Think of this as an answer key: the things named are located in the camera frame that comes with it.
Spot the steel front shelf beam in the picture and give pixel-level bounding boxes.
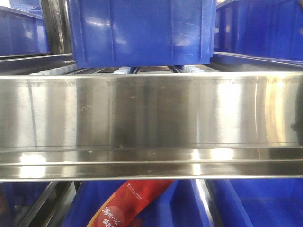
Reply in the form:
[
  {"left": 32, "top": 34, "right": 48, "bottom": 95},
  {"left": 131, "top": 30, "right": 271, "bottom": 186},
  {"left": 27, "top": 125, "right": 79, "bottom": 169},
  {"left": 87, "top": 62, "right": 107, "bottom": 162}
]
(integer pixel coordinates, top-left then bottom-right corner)
[{"left": 0, "top": 71, "right": 303, "bottom": 181}]

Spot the red snack package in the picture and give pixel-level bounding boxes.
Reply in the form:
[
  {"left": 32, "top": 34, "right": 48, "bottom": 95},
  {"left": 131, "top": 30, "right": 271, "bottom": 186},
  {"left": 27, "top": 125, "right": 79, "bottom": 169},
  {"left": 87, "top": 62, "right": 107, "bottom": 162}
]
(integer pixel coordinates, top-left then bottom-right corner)
[{"left": 87, "top": 180, "right": 174, "bottom": 227}]

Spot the blue crate upper right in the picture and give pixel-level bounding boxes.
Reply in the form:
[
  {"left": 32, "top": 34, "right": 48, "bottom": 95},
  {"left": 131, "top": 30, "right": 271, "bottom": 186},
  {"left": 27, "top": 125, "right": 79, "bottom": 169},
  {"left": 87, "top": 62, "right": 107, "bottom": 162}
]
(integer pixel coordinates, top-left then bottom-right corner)
[{"left": 214, "top": 0, "right": 303, "bottom": 61}]

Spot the blue crate on upper shelf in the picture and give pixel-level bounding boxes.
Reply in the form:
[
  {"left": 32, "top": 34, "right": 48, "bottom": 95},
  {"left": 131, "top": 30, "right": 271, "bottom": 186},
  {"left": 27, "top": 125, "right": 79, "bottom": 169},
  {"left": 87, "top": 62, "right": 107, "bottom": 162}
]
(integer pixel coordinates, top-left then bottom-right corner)
[{"left": 67, "top": 0, "right": 216, "bottom": 68}]

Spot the blue crate lower shelf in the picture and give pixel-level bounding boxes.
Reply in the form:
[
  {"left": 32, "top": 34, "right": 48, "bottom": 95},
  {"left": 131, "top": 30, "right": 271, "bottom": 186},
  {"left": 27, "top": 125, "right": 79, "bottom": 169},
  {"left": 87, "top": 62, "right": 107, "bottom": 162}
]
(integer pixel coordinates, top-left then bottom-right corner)
[{"left": 61, "top": 180, "right": 211, "bottom": 227}]

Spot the blue crate upper left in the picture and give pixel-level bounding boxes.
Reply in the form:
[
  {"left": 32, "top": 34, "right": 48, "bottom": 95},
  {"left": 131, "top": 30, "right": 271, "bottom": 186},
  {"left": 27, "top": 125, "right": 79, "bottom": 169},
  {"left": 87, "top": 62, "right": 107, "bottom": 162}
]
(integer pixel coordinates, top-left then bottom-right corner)
[{"left": 0, "top": 6, "right": 49, "bottom": 56}]

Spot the blue crate lower right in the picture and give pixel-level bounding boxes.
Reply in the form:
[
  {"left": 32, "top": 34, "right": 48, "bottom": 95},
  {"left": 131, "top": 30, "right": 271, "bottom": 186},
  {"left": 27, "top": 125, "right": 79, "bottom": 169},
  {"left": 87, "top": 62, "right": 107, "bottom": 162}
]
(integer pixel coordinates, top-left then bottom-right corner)
[{"left": 208, "top": 178, "right": 303, "bottom": 227}]

